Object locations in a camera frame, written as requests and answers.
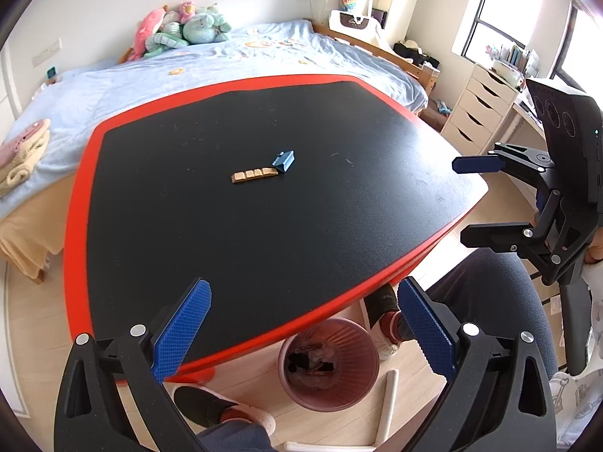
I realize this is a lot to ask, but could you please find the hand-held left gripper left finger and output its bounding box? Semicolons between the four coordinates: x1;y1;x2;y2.
54;278;213;452

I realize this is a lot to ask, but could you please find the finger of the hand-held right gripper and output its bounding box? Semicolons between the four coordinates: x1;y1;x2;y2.
452;144;554;184
459;220;552;255

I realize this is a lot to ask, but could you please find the teal plush toy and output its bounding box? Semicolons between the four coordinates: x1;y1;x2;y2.
184;7;233;44

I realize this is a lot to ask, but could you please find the pink trash bin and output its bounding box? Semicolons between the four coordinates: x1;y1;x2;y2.
278;319;380;410

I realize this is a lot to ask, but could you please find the person's left leg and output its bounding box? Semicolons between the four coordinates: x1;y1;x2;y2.
195;421;279;452

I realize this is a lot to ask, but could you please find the white drawer unit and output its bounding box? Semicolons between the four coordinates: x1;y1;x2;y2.
442;63;523;156

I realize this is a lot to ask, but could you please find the row of books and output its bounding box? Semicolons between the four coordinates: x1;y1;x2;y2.
499;42;540;76

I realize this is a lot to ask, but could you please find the pink folded towel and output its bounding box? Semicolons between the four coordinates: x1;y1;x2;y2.
0;120;48;165

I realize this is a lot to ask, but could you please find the person's right leg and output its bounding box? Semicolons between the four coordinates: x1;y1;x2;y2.
424;249;559;377

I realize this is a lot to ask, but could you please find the wooden segmented strip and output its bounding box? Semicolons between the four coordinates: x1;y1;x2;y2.
231;166;279;184

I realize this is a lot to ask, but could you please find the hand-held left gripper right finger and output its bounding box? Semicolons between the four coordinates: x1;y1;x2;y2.
397;277;559;452

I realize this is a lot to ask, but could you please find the black bag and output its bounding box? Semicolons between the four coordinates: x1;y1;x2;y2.
393;40;441;69

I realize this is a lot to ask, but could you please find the window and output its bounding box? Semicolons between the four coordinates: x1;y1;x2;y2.
452;0;603;81

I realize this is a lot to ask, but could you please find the person's leg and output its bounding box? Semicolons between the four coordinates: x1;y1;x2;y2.
424;249;559;377
195;421;279;452

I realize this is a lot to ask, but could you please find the beige bed skirt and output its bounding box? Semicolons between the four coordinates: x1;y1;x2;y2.
0;183;71;284

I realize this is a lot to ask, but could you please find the green striped plush toy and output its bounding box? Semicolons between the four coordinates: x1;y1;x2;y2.
144;31;189;60

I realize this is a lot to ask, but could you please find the white printed shirt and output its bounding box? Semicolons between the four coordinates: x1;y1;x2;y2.
549;264;603;448

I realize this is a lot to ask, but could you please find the white wall switch panel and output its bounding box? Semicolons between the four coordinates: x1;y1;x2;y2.
33;40;62;64

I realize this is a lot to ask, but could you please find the beige folded blanket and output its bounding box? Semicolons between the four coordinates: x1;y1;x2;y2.
0;127;52;199

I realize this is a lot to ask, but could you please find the white storage box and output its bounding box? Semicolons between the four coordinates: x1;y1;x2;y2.
492;59;523;88

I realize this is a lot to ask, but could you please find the white tote bag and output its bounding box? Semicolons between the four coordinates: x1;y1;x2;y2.
329;0;382;31

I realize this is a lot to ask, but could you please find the pink plush toy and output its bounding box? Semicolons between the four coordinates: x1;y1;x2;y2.
132;7;168;60

